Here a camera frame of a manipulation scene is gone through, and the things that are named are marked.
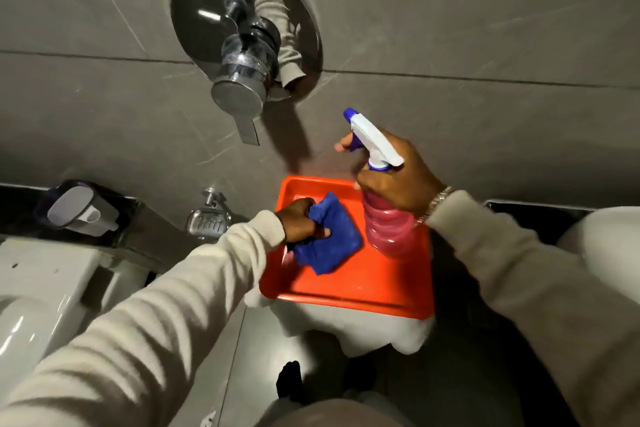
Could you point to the person's right hand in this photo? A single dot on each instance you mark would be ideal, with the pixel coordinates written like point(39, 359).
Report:
point(400, 182)

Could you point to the person's left hand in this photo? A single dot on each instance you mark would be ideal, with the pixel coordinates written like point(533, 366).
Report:
point(296, 223)

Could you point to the person's left thumb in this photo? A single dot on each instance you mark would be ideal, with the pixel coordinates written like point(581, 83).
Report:
point(318, 231)

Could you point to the blue microfibre cloth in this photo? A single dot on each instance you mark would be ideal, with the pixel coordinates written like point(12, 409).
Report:
point(330, 237)

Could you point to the pink spray bottle white trigger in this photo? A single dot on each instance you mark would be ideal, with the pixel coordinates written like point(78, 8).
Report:
point(387, 227)

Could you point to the person's left forearm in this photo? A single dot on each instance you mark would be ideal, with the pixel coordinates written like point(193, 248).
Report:
point(135, 326)

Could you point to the person's right forearm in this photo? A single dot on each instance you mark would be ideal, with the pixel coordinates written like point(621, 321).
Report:
point(550, 301)

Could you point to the orange plastic tray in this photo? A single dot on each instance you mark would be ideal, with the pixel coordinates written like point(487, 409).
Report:
point(370, 282)

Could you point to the white plastic stool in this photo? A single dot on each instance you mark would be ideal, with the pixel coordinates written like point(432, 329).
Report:
point(360, 329)

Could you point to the person's black sock foot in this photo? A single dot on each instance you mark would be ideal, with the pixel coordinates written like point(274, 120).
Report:
point(290, 381)

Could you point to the person's beige trouser leg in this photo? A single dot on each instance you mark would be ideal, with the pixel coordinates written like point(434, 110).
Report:
point(330, 411)

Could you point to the chrome shower mixer valve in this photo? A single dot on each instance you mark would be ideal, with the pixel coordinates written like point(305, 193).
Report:
point(245, 37)

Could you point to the white toilet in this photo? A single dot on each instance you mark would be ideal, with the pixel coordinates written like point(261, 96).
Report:
point(45, 301)

